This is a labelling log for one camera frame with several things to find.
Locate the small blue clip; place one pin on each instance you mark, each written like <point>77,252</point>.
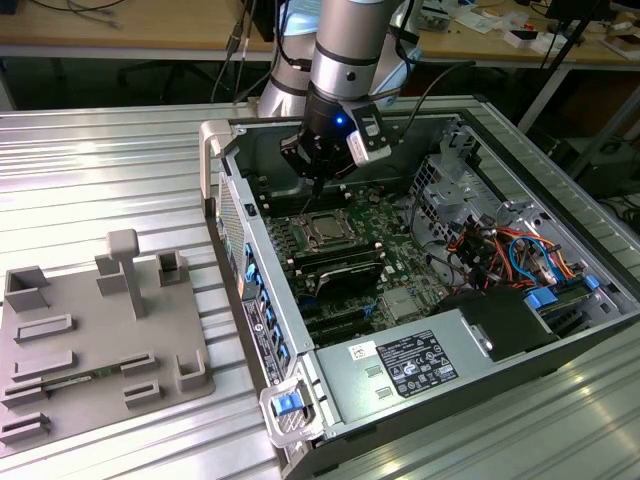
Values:
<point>591,282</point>

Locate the blue case latch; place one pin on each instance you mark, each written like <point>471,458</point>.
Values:
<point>286,405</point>

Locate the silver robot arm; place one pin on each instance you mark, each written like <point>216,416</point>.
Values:
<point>345,50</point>

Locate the green motherboard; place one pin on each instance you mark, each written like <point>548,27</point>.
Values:
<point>400,260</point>

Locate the black RAM stick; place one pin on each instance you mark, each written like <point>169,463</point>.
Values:
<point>350,262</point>
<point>357,248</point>

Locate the grey parts rack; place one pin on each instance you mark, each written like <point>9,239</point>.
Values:
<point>100,325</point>

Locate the open grey PC case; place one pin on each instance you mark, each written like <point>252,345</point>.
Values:
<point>292,320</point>

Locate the white wrist camera black mount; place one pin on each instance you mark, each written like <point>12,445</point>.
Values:
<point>367,150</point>

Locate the grey power supply unit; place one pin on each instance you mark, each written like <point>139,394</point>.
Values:
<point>350,380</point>

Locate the black fan shroud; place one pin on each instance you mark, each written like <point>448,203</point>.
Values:
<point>500,320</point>

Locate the green RAM stick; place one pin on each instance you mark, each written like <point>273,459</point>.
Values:
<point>105,372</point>

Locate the small CPU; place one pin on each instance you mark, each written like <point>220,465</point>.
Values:
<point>327,226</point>

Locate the black graphics card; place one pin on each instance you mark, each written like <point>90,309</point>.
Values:
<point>350,282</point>

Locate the small white box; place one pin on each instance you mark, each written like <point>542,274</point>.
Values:
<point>520,42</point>

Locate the silver chipset heatsink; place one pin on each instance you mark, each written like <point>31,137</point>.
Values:
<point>400,302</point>

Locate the metal drive cage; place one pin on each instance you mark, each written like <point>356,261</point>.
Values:
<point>450,200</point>

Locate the wooden desk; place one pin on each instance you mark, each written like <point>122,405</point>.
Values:
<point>150,25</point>

